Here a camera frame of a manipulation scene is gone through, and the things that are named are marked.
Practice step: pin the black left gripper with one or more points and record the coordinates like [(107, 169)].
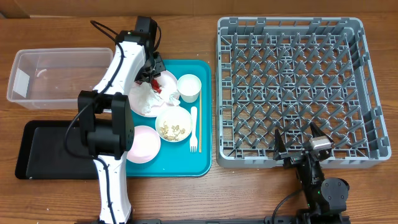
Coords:
[(143, 76)]

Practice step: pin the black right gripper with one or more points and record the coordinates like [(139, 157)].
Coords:
[(291, 157)]

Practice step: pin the red snack wrapper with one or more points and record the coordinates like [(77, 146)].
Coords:
[(156, 86)]

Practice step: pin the white napkin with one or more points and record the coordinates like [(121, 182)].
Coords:
[(149, 99)]

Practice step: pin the white bowl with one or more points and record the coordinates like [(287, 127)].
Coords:
[(175, 115)]

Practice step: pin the rice and peanuts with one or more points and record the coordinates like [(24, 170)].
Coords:
[(172, 132)]

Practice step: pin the small pink plate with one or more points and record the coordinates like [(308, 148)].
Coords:
[(146, 145)]

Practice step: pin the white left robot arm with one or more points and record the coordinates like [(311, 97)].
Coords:
[(105, 117)]

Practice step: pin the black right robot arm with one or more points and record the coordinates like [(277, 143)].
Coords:
[(326, 197)]

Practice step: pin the grey dishwasher rack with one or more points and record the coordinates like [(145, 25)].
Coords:
[(285, 73)]

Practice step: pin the large white plate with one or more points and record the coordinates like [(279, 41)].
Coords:
[(169, 84)]

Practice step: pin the white cup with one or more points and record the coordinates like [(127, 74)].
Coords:
[(189, 87)]

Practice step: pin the wooden chopstick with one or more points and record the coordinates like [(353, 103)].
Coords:
[(200, 124)]

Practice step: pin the white plastic fork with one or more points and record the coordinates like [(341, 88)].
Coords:
[(193, 138)]

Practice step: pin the teal plastic tray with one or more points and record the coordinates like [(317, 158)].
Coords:
[(174, 158)]

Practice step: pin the clear plastic bin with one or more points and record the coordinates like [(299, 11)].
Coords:
[(52, 79)]

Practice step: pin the black plastic tray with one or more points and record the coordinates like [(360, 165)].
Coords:
[(42, 154)]

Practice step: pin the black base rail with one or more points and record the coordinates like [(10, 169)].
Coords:
[(217, 221)]

